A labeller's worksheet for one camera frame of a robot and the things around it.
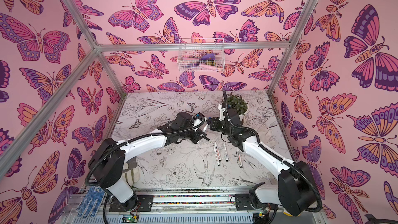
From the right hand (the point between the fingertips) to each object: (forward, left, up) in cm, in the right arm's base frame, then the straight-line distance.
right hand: (208, 118), depth 81 cm
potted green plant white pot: (+12, -17, -1) cm, 20 cm away
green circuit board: (-42, +38, -22) cm, 61 cm away
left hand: (-6, +1, -6) cm, 8 cm away
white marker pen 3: (-16, -17, -19) cm, 30 cm away
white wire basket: (+38, +4, +14) cm, 40 cm away
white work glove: (-39, -34, -19) cm, 55 cm away
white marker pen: (-13, -5, -19) cm, 24 cm away
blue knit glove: (-36, +57, -19) cm, 70 cm away
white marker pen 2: (-11, -10, -20) cm, 25 cm away
